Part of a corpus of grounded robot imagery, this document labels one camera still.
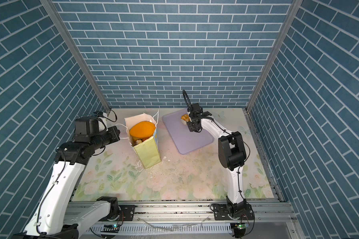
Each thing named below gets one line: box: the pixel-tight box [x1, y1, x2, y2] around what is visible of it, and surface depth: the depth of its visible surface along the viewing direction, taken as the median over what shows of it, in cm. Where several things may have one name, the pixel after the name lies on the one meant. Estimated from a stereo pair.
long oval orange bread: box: [129, 120, 157, 142], surface depth 86 cm
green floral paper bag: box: [124, 112, 162, 170], surface depth 80 cm
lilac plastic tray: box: [162, 108, 214, 155], surface depth 107 cm
